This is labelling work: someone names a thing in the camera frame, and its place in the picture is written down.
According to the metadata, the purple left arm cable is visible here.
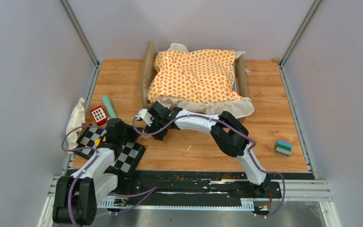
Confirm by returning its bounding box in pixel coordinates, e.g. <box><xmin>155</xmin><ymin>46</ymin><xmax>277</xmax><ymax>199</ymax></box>
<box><xmin>60</xmin><ymin>122</ymin><xmax>113</xmax><ymax>227</ymax></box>

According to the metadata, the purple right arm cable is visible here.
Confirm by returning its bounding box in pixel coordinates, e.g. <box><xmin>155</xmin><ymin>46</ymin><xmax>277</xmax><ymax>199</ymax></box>
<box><xmin>132</xmin><ymin>106</ymin><xmax>286</xmax><ymax>214</ymax></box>

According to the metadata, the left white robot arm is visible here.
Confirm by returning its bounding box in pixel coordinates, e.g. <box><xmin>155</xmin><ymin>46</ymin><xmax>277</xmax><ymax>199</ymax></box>
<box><xmin>52</xmin><ymin>118</ymin><xmax>127</xmax><ymax>227</ymax></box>

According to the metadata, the blue green small block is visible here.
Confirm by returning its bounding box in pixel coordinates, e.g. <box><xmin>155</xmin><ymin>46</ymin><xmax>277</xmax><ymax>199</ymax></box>
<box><xmin>275</xmin><ymin>140</ymin><xmax>292</xmax><ymax>157</ymax></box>

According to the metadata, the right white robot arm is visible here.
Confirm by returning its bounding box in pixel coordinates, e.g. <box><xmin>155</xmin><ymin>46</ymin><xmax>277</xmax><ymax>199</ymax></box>
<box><xmin>132</xmin><ymin>102</ymin><xmax>271</xmax><ymax>198</ymax></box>

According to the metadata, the white duck pillow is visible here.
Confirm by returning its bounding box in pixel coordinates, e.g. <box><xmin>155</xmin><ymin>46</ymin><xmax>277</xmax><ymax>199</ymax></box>
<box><xmin>66</xmin><ymin>97</ymin><xmax>86</xmax><ymax>149</ymax></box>

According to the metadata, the black white checkerboard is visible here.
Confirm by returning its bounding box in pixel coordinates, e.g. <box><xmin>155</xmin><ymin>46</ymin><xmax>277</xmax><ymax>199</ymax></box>
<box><xmin>75</xmin><ymin>125</ymin><xmax>146</xmax><ymax>178</ymax></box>

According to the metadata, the teal cylinder toy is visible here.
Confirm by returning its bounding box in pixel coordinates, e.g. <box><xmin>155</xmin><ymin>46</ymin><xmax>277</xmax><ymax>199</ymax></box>
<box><xmin>102</xmin><ymin>95</ymin><xmax>118</xmax><ymax>118</ymax></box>

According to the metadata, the yellow duck print blanket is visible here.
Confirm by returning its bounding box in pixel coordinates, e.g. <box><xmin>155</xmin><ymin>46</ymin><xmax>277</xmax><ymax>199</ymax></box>
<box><xmin>147</xmin><ymin>44</ymin><xmax>256</xmax><ymax>122</ymax></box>

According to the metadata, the red window toy block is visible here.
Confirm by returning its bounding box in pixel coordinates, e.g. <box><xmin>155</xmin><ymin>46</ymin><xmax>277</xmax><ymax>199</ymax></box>
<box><xmin>90</xmin><ymin>106</ymin><xmax>108</xmax><ymax>126</ymax></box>

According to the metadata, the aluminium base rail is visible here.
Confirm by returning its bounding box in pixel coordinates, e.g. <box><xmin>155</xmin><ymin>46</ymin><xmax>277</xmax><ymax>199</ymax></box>
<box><xmin>49</xmin><ymin>171</ymin><xmax>333</xmax><ymax>212</ymax></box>

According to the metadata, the wooden pet bed frame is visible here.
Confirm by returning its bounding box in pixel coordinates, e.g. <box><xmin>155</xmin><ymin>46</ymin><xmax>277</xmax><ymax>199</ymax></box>
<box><xmin>139</xmin><ymin>41</ymin><xmax>251</xmax><ymax>121</ymax></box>

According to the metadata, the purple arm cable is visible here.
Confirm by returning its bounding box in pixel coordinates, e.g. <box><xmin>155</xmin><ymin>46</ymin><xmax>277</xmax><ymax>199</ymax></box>
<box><xmin>132</xmin><ymin>106</ymin><xmax>286</xmax><ymax>214</ymax></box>
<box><xmin>60</xmin><ymin>122</ymin><xmax>113</xmax><ymax>227</ymax></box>

